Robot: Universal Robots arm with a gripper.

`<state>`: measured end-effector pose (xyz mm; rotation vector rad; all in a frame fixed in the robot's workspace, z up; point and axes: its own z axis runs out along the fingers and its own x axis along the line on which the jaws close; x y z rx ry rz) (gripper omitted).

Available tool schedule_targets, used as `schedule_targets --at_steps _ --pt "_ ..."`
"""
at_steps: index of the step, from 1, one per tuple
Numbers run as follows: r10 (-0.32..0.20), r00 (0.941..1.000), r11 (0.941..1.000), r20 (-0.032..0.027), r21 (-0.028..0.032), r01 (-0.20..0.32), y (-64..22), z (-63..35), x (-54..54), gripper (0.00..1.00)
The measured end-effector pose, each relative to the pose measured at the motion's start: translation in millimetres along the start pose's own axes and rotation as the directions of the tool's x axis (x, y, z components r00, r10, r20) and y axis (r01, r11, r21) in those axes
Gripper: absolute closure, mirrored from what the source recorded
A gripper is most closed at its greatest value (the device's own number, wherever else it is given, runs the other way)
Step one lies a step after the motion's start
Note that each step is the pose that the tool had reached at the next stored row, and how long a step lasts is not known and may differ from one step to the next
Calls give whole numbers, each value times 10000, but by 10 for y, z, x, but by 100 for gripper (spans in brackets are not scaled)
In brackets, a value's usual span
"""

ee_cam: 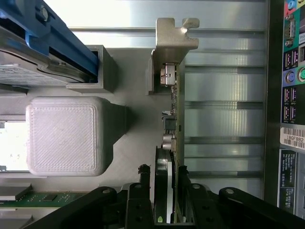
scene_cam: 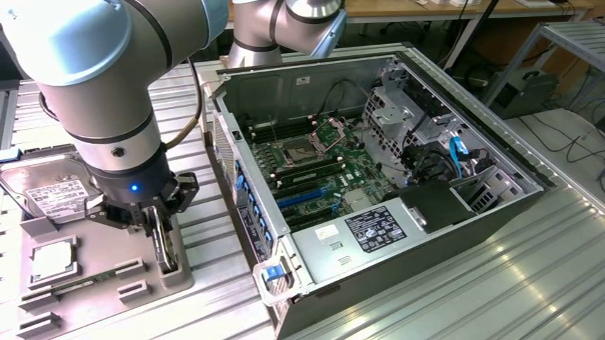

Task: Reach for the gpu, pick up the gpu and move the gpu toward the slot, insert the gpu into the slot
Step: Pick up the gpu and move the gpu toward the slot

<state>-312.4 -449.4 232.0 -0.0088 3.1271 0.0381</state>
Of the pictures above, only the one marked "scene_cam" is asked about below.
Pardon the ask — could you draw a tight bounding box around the silver disk bay cage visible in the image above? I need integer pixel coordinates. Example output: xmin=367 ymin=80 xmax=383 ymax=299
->
xmin=361 ymin=84 xmax=455 ymax=187

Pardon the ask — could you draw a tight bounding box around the silver chipset heatsink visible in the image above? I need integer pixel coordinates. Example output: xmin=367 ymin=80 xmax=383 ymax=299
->
xmin=344 ymin=188 xmax=377 ymax=210

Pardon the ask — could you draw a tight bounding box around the CPU socket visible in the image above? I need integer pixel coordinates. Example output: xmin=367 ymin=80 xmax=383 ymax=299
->
xmin=281 ymin=136 xmax=331 ymax=167

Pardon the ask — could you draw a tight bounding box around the metal socket cover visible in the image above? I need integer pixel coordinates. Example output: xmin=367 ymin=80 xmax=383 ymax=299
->
xmin=309 ymin=116 xmax=351 ymax=149

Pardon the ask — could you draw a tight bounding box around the black fan shroud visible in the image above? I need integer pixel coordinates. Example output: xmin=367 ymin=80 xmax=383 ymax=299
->
xmin=381 ymin=179 xmax=477 ymax=234

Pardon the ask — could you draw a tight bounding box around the robot cable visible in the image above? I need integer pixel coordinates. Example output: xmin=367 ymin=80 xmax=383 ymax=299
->
xmin=164 ymin=56 xmax=202 ymax=147

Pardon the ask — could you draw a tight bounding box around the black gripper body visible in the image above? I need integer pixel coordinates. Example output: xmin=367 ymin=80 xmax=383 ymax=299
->
xmin=89 ymin=152 xmax=177 ymax=227

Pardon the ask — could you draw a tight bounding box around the green RAM stick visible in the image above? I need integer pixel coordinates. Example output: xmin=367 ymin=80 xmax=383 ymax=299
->
xmin=45 ymin=269 xmax=119 ymax=297

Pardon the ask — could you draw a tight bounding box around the CPU chip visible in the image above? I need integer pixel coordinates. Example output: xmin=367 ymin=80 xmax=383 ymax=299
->
xmin=31 ymin=242 xmax=78 ymax=280

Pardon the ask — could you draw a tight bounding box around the grey parts rack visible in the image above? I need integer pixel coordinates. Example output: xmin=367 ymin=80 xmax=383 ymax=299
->
xmin=13 ymin=208 xmax=197 ymax=338

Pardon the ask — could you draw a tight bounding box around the black RAM slot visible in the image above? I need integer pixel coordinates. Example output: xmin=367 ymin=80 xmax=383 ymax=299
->
xmin=248 ymin=117 xmax=313 ymax=132
xmin=249 ymin=121 xmax=314 ymax=137
xmin=252 ymin=125 xmax=316 ymax=140
xmin=253 ymin=129 xmax=318 ymax=145

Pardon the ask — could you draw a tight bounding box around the black graphics card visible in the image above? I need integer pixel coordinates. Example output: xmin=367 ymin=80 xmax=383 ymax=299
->
xmin=141 ymin=206 xmax=180 ymax=274

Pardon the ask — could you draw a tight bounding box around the open PC case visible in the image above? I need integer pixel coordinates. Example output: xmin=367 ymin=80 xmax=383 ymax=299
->
xmin=196 ymin=42 xmax=559 ymax=332

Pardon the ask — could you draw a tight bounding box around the blue wire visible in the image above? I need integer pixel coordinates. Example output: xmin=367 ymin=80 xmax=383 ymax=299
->
xmin=448 ymin=135 xmax=471 ymax=181

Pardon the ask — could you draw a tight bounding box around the green motherboard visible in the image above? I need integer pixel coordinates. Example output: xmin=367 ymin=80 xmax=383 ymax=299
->
xmin=244 ymin=112 xmax=411 ymax=232

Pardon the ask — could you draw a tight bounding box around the installed RAM stick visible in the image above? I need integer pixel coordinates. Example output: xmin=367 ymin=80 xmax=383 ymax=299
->
xmin=276 ymin=163 xmax=345 ymax=188

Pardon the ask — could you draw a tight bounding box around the blue expansion slot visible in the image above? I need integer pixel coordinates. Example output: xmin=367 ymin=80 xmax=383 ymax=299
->
xmin=276 ymin=188 xmax=329 ymax=210

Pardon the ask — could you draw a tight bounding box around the black wire bundle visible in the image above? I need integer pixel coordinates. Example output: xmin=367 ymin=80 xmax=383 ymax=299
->
xmin=400 ymin=141 xmax=455 ymax=185

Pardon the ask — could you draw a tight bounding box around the wooden desk with white legs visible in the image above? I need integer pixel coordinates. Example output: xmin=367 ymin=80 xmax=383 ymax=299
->
xmin=348 ymin=0 xmax=595 ymax=68

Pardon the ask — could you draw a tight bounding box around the long black expansion slot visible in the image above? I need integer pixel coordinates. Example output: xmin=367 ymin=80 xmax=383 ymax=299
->
xmin=282 ymin=203 xmax=336 ymax=222
xmin=286 ymin=211 xmax=340 ymax=230

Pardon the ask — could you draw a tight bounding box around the metal slat shelf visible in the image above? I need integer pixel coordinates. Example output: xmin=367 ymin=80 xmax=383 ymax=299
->
xmin=513 ymin=21 xmax=605 ymax=107

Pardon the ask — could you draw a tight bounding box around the black device box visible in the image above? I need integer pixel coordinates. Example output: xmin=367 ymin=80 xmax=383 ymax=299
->
xmin=487 ymin=69 xmax=562 ymax=120

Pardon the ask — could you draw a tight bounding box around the silver power supply unit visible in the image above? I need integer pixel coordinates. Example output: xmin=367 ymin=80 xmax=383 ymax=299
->
xmin=288 ymin=200 xmax=432 ymax=288

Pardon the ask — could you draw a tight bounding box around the silver hard disk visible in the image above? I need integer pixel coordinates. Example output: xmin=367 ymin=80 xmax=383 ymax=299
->
xmin=0 ymin=150 xmax=109 ymax=225

